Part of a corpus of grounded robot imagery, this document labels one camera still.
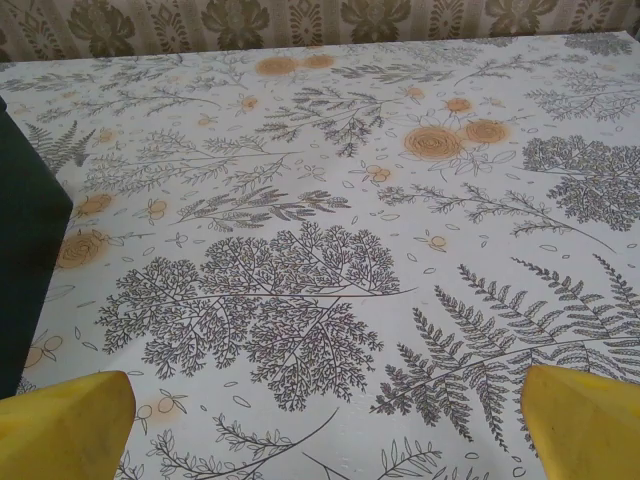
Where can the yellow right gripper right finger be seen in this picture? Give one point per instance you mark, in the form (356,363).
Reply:
(590,430)

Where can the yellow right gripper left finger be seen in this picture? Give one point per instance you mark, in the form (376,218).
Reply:
(60,430)

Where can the starry night painted box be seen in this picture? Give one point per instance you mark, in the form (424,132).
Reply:
(27,240)

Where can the floral fern print tablecloth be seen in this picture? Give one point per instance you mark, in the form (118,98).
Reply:
(320,210)

